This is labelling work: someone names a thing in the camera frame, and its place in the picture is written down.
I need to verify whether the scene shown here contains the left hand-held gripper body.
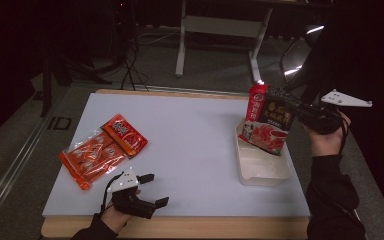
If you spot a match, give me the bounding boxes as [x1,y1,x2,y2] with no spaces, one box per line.
[107,167,158,220]

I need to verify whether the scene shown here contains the white table mat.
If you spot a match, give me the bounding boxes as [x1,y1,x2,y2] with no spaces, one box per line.
[42,92,311,218]

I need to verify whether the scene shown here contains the white metal desk frame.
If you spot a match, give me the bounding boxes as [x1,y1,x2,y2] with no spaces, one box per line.
[174,0,274,88]

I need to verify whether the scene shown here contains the small red sauce packet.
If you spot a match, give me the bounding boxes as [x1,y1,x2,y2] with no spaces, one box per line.
[100,113,149,158]

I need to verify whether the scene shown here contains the white divided food container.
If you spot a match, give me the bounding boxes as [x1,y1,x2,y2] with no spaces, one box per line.
[234,119,292,187]

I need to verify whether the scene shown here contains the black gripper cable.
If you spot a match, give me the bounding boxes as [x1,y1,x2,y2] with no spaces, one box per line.
[99,174,124,214]
[338,116,352,154]

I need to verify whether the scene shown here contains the black metal stand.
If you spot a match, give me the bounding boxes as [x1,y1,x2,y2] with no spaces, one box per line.
[39,49,113,118]

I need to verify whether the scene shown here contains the black floor cables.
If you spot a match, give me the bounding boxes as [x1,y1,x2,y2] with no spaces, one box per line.
[119,43,149,92]

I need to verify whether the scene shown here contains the person's left hand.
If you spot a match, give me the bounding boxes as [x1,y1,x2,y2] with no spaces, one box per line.
[100,203,135,234]

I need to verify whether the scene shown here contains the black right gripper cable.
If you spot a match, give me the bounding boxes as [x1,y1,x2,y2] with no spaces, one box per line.
[338,116,352,154]

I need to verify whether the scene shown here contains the person's right hand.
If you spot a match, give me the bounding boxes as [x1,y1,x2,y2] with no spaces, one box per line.
[304,111,352,158]

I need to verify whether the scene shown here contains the large red black sauce packet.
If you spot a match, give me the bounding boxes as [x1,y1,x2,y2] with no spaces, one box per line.
[238,83,295,157]

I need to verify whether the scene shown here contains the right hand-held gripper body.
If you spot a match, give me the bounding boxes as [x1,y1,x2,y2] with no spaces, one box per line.
[296,88,373,135]

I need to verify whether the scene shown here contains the clear orange packet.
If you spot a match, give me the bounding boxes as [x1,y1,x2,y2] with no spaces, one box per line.
[58,130,129,178]

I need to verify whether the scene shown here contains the glossy dark panel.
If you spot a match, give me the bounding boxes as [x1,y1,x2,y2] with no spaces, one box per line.
[279,24,326,84]

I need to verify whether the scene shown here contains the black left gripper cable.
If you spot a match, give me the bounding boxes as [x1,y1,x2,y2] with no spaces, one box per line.
[99,174,124,214]

